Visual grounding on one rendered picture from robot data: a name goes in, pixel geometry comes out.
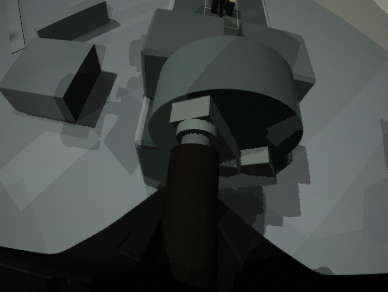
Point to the black rectangular block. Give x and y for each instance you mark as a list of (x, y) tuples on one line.
[(73, 22)]

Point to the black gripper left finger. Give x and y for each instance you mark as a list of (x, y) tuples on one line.
[(120, 258)]

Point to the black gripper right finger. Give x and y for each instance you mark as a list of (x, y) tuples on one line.
[(245, 261)]

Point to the dark grey block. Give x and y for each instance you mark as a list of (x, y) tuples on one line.
[(52, 77)]

